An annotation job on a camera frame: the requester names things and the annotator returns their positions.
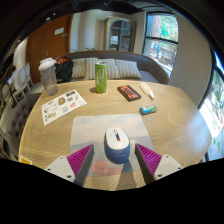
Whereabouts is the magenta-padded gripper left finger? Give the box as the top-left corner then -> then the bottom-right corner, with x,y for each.
44,143 -> 95,187

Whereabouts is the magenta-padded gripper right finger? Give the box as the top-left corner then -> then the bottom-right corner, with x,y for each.
134,143 -> 184,185

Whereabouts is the white and blue computer mouse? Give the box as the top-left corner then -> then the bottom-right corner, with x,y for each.
103,127 -> 131,165

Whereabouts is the small green pack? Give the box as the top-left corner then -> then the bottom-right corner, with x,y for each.
138,104 -> 159,116

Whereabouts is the white sticker sheet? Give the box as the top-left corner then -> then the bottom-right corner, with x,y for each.
40,89 -> 88,127

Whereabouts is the white squeeze tube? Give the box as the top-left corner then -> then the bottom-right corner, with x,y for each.
138,81 -> 156,101

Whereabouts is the black and red flat box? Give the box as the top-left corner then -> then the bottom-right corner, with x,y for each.
116,84 -> 142,103

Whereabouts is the clear shaker bottle white lid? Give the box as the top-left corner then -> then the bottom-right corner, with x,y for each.
37,57 -> 59,97

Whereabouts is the green drink can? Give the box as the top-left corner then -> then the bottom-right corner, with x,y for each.
94,60 -> 109,94

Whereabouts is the black backpack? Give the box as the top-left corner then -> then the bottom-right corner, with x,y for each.
54,56 -> 75,83

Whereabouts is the grey curved sofa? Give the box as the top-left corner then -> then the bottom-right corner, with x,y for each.
54,50 -> 170,85

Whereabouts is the striped cushion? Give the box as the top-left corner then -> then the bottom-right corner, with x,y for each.
114,59 -> 143,80
83,57 -> 120,81
71,58 -> 88,80

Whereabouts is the group of white chairs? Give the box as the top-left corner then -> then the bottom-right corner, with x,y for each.
8,63 -> 34,98

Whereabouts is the brown wooden door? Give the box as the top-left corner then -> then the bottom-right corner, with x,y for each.
26,14 -> 73,84

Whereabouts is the black-framed window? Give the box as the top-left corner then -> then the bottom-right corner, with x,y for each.
143,13 -> 179,73

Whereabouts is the beige glass-door cabinet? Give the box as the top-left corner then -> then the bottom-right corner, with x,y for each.
103,16 -> 137,53

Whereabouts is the large curved-frame window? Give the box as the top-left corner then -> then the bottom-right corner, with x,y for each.
199,53 -> 224,163

